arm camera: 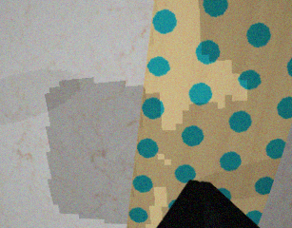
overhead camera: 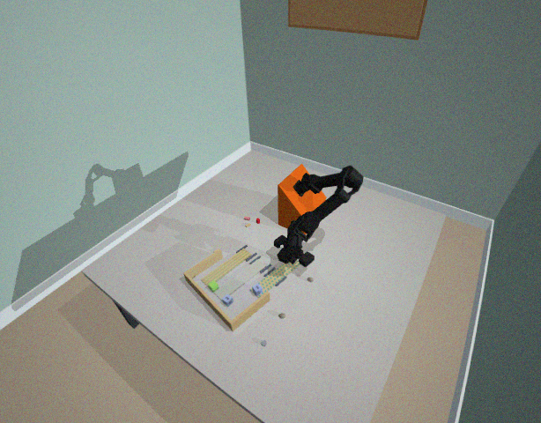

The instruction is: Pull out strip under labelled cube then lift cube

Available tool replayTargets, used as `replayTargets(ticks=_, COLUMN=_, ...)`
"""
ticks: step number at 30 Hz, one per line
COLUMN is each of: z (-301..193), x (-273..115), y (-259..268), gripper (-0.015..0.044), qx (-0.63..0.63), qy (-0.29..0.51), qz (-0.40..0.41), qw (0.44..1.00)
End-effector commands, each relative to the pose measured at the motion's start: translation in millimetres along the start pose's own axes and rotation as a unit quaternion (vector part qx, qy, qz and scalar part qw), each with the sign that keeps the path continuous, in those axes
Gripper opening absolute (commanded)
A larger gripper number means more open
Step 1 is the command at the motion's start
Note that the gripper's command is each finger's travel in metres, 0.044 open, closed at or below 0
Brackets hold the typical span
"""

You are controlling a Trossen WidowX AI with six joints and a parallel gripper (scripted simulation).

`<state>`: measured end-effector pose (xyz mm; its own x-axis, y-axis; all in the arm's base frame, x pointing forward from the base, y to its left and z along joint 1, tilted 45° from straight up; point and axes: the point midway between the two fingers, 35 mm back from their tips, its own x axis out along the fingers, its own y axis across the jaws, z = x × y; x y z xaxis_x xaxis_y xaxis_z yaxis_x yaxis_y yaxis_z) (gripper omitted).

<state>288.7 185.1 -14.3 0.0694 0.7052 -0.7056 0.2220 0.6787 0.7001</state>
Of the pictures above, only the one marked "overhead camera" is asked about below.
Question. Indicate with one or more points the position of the tan polka-dotted strip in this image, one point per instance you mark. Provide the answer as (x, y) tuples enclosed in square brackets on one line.
[(281, 272)]

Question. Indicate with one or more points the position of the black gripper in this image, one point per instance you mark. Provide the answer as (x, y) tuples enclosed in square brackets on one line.
[(304, 259)]

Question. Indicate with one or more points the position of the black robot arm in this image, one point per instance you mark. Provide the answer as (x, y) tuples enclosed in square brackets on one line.
[(309, 221)]

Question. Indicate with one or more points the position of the light wooden strip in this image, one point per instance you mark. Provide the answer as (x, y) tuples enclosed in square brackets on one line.
[(241, 256)]

